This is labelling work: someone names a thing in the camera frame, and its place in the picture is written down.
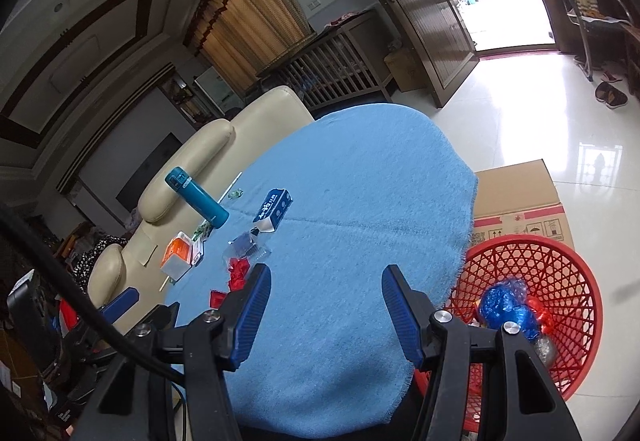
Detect blue carton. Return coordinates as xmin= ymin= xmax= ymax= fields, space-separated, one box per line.
xmin=251 ymin=188 xmax=293 ymax=233

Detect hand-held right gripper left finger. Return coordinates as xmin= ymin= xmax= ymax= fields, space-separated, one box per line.
xmin=75 ymin=263 xmax=273 ymax=441

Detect dark floral cloth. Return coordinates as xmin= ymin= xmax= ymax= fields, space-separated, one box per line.
xmin=65 ymin=233 xmax=131 ymax=282

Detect dark blue plastic bag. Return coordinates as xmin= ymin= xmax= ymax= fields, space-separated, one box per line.
xmin=477 ymin=281 xmax=543 ymax=342

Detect tan curtain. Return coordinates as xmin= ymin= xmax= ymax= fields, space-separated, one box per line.
xmin=184 ymin=0 xmax=316 ymax=94

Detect light blue plastic bag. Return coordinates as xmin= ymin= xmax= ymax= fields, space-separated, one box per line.
xmin=505 ymin=277 xmax=531 ymax=302

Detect teal thermos bottle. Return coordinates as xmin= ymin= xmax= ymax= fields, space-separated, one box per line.
xmin=165 ymin=166 xmax=231 ymax=227

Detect cream leather sofa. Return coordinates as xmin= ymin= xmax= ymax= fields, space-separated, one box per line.
xmin=87 ymin=85 xmax=316 ymax=322

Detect small cardboard box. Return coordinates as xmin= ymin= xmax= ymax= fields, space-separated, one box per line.
xmin=384 ymin=46 xmax=426 ymax=94

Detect red plastic basket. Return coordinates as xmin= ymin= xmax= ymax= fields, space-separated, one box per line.
xmin=442 ymin=237 xmax=603 ymax=434

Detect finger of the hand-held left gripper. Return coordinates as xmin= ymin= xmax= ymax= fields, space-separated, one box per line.
xmin=142 ymin=302 xmax=181 ymax=329
xmin=97 ymin=287 xmax=142 ymax=322

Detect clear plastic container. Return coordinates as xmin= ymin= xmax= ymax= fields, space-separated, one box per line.
xmin=227 ymin=230 xmax=272 ymax=262

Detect brown glass door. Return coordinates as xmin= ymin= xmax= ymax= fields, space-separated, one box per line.
xmin=312 ymin=0 xmax=481 ymax=109

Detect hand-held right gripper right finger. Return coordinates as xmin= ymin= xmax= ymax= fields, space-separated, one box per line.
xmin=381 ymin=264 xmax=583 ymax=441

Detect metal frame chair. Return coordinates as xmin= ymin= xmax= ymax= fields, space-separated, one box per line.
xmin=542 ymin=0 xmax=640 ymax=82

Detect large cardboard box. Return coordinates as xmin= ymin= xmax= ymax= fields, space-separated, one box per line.
xmin=470 ymin=158 xmax=576 ymax=252

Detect black television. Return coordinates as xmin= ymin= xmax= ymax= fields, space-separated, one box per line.
xmin=116 ymin=132 xmax=183 ymax=212

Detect wooden crib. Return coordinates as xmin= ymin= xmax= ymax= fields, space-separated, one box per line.
xmin=257 ymin=8 xmax=393 ymax=109

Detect red patterned cloth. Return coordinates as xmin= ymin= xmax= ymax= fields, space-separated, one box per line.
xmin=322 ymin=11 xmax=361 ymax=29

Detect orange and white box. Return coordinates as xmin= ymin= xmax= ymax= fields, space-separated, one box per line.
xmin=160 ymin=231 xmax=196 ymax=279

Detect blue tablecloth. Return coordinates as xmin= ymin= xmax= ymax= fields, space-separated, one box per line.
xmin=162 ymin=102 xmax=478 ymax=427

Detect white straw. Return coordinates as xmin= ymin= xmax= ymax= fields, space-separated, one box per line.
xmin=159 ymin=171 xmax=244 ymax=292

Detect display cabinet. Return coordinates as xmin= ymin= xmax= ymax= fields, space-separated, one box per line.
xmin=160 ymin=74 xmax=211 ymax=127

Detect white standing appliance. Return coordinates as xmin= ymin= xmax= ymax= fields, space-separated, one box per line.
xmin=194 ymin=67 xmax=236 ymax=109

